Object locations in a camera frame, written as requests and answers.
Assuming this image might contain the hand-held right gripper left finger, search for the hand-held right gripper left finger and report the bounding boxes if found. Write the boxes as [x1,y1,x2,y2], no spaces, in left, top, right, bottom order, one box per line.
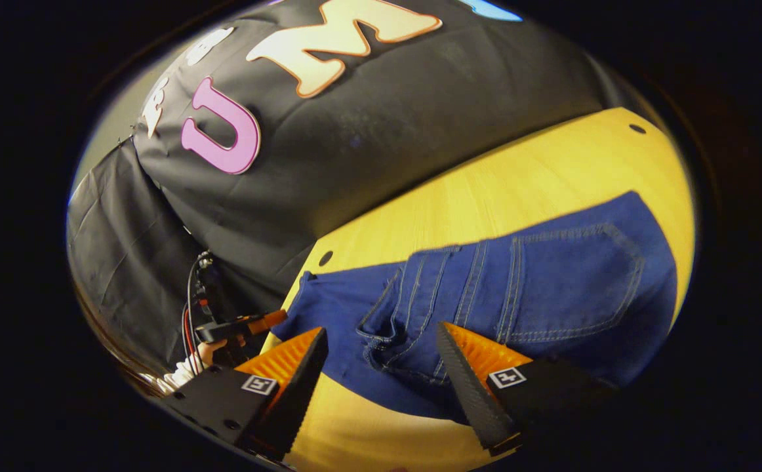
[161,326,330,462]

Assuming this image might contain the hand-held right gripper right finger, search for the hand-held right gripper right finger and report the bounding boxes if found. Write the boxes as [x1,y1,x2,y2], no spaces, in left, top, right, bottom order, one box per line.
[435,321,621,458]

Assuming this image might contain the blue denim jeans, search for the blue denim jeans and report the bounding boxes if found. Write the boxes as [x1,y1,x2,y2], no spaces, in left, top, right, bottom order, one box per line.
[270,190,678,420]

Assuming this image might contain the black backdrop cloth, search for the black backdrop cloth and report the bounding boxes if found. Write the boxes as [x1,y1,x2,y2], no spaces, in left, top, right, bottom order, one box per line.
[66,0,657,384]

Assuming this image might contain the red cable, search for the red cable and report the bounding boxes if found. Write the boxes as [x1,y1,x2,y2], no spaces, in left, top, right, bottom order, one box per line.
[181,303,198,371]

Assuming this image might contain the black cable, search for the black cable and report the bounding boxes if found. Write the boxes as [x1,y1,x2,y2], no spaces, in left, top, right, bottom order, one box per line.
[186,252,215,376]

